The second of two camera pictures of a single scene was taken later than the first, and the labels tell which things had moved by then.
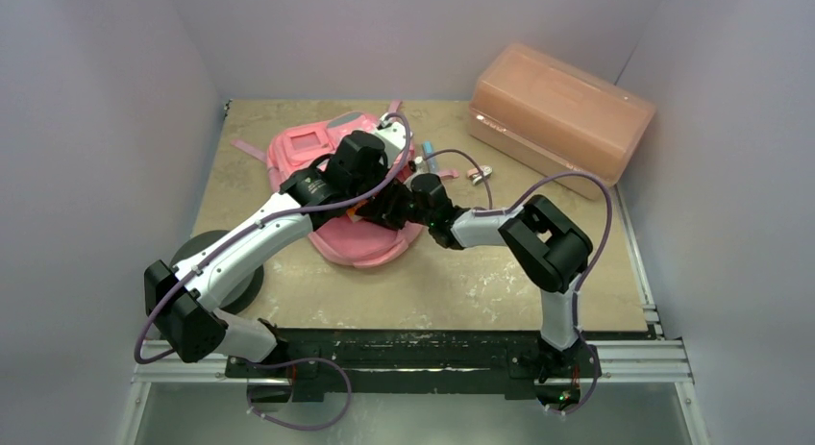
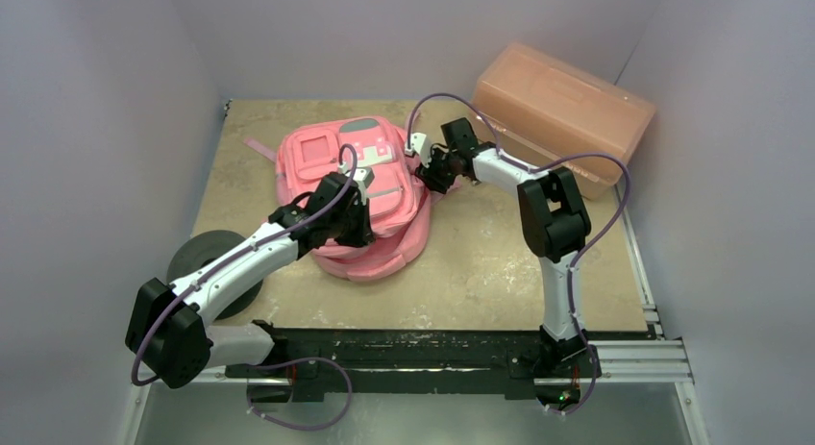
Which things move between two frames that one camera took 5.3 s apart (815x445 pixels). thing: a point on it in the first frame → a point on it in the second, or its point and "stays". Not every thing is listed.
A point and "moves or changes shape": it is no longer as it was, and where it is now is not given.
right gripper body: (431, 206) → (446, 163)
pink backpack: (346, 239) moves or changes shape
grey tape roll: (241, 290) stays
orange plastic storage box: (551, 115) stays
